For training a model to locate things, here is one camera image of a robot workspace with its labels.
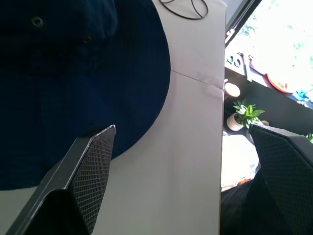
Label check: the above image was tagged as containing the navy blue cap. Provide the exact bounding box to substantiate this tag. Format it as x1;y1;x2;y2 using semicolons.
0;0;171;191

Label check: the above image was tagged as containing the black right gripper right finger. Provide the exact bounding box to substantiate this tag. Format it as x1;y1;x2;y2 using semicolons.
248;123;313;235

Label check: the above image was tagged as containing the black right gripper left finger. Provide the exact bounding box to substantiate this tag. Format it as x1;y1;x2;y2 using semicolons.
5;124;116;235

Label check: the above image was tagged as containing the orange round plate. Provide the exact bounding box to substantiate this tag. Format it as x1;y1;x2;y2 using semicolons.
266;72;295;94

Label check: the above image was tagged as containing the black cable loop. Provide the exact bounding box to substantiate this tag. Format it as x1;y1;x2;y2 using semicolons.
157;0;209;20

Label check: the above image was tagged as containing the round wooden lamp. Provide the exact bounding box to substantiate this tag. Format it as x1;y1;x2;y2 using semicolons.
224;78;242;98

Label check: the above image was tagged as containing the black window frame bar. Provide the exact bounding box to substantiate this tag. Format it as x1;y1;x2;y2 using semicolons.
224;0;263;46

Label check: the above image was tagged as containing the potted green plant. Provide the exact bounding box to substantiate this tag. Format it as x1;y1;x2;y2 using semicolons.
226;98;269;132

